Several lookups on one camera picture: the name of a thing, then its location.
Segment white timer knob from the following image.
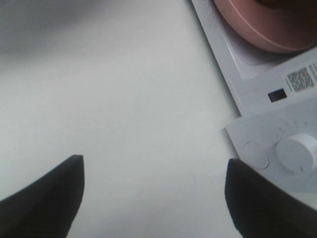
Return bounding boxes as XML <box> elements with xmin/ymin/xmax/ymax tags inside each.
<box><xmin>276</xmin><ymin>133</ymin><xmax>317</xmax><ymax>173</ymax></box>

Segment round door release button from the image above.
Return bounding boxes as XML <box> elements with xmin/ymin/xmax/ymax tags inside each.
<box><xmin>243</xmin><ymin>141</ymin><xmax>269</xmax><ymax>170</ymax></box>

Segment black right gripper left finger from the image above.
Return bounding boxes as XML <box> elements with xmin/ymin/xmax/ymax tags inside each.
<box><xmin>0</xmin><ymin>155</ymin><xmax>85</xmax><ymax>238</ymax></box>

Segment white warning label sticker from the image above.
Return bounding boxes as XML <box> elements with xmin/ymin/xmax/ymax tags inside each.
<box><xmin>282</xmin><ymin>61</ymin><xmax>317</xmax><ymax>95</ymax></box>

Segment white microwave oven body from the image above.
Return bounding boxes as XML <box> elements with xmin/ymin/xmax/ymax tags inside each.
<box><xmin>193</xmin><ymin>0</ymin><xmax>317</xmax><ymax>206</ymax></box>

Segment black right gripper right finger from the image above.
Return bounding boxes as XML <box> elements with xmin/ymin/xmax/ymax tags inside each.
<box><xmin>224</xmin><ymin>159</ymin><xmax>317</xmax><ymax>238</ymax></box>

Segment pink round plate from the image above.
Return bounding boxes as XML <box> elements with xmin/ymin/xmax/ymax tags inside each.
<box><xmin>214</xmin><ymin>0</ymin><xmax>317</xmax><ymax>54</ymax></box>

